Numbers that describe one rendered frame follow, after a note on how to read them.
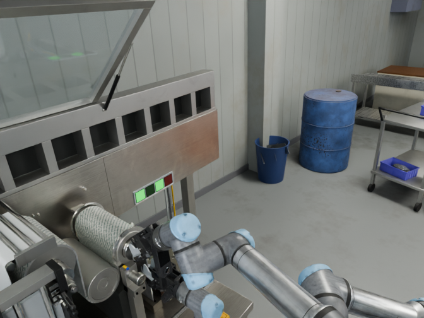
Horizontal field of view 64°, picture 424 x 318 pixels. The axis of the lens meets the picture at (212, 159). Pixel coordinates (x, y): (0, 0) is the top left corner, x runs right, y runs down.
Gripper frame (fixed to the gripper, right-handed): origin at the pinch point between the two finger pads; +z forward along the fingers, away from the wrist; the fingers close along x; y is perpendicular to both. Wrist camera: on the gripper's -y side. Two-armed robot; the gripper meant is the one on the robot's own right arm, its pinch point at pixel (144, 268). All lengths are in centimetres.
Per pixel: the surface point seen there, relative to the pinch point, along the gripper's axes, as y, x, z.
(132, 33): 82, -12, 3
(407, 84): -30, -474, 5
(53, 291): 29.8, 36.4, -15.6
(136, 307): -5.6, 10.8, -7.1
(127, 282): 6.6, 11.8, -6.1
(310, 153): -85, -304, 66
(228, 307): -19.0, -17.6, -25.5
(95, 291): 8.0, 21.1, -2.3
